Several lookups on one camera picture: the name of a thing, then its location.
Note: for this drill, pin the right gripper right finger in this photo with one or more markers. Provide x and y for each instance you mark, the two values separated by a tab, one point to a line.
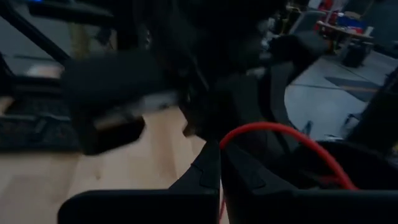
295	208

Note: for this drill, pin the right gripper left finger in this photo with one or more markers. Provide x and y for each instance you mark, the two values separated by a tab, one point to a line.
140	208

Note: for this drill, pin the black waste bin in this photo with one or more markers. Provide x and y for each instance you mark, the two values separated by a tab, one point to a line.
356	56

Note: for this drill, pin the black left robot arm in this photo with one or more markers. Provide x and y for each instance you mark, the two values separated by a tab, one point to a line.
202	31

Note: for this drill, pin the wooden table with bins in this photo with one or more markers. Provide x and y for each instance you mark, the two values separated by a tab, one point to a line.
345	29

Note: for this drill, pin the black table frame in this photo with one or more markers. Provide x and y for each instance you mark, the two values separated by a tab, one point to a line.
34	32

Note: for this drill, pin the grey office chair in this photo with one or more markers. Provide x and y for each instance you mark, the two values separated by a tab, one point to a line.
308	20

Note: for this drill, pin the black open bit case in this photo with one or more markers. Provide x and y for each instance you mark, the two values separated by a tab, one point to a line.
31	133

